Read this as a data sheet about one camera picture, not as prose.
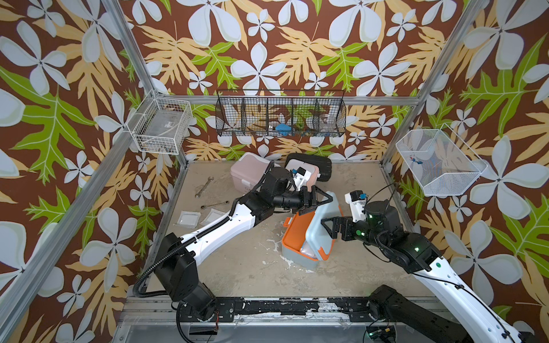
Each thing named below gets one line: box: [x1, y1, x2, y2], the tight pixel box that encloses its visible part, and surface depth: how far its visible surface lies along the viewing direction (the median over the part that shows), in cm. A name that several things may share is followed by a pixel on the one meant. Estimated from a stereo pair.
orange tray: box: [281, 210, 319, 262], surface depth 80 cm
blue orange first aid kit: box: [281, 190, 344, 268], surface depth 71 cm
